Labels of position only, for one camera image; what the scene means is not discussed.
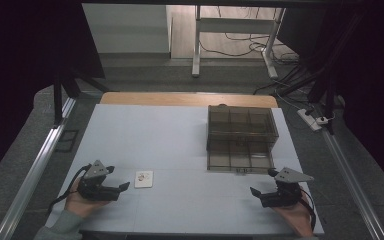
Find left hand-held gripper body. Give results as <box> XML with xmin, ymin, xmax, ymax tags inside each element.
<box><xmin>77</xmin><ymin>159</ymin><xmax>120</xmax><ymax>202</ymax></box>

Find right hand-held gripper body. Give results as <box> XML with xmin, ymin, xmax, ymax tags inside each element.
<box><xmin>259</xmin><ymin>167</ymin><xmax>315</xmax><ymax>208</ymax></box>

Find person's left hand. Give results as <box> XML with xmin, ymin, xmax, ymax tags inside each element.
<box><xmin>64</xmin><ymin>175</ymin><xmax>112</xmax><ymax>220</ymax></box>

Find person's right hand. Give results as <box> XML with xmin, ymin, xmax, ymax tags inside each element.
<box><xmin>272</xmin><ymin>194</ymin><xmax>315</xmax><ymax>238</ymax></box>

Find small white card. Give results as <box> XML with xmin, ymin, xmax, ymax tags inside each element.
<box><xmin>133</xmin><ymin>170</ymin><xmax>155</xmax><ymax>189</ymax></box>

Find smoky transparent divided drawer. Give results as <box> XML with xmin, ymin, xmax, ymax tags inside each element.
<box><xmin>206</xmin><ymin>139</ymin><xmax>276</xmax><ymax>175</ymax></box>

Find smoky transparent storage box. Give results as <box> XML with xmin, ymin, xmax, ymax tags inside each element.
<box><xmin>206</xmin><ymin>104</ymin><xmax>280</xmax><ymax>155</ymax></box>

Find white table cover sheet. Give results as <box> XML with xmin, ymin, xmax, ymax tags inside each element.
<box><xmin>44</xmin><ymin>103</ymin><xmax>325</xmax><ymax>236</ymax></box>

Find white power strip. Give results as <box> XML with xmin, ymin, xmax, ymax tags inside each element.
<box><xmin>296</xmin><ymin>107</ymin><xmax>330</xmax><ymax>132</ymax></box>

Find black metal stand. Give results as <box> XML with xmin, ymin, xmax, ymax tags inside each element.
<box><xmin>52</xmin><ymin>64</ymin><xmax>109</xmax><ymax>128</ymax></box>
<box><xmin>276</xmin><ymin>13</ymin><xmax>364</xmax><ymax>136</ymax></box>

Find wooden table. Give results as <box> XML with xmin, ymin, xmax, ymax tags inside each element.
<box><xmin>99</xmin><ymin>91</ymin><xmax>279</xmax><ymax>109</ymax></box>

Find dark curtain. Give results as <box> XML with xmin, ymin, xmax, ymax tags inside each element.
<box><xmin>276</xmin><ymin>0</ymin><xmax>384</xmax><ymax>198</ymax></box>
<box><xmin>0</xmin><ymin>0</ymin><xmax>107</xmax><ymax>189</ymax></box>

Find white cabinet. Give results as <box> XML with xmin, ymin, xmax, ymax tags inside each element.
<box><xmin>81</xmin><ymin>3</ymin><xmax>172</xmax><ymax>55</ymax></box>

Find left hand-held gripper black cable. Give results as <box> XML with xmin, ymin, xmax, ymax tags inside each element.
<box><xmin>47</xmin><ymin>163</ymin><xmax>93</xmax><ymax>215</ymax></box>

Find hand-held gripper black cable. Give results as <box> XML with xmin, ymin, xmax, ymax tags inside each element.
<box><xmin>299</xmin><ymin>187</ymin><xmax>317</xmax><ymax>232</ymax></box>
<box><xmin>47</xmin><ymin>163</ymin><xmax>93</xmax><ymax>215</ymax></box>

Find right hand-held gripper black cable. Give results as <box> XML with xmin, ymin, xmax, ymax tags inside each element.
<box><xmin>299</xmin><ymin>187</ymin><xmax>317</xmax><ymax>232</ymax></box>

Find black rectangular floor frame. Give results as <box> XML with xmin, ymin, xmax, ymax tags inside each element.
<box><xmin>55</xmin><ymin>129</ymin><xmax>80</xmax><ymax>154</ymax></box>

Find aluminium rail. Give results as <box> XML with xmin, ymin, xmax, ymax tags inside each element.
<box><xmin>322</xmin><ymin>129</ymin><xmax>384</xmax><ymax>240</ymax></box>
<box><xmin>0</xmin><ymin>96</ymin><xmax>78</xmax><ymax>240</ymax></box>

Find black floor cables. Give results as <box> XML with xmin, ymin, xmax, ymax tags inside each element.
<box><xmin>198</xmin><ymin>6</ymin><xmax>314</xmax><ymax>96</ymax></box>

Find white desk frame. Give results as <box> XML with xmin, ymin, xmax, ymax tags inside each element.
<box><xmin>191</xmin><ymin>4</ymin><xmax>287</xmax><ymax>80</ymax></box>

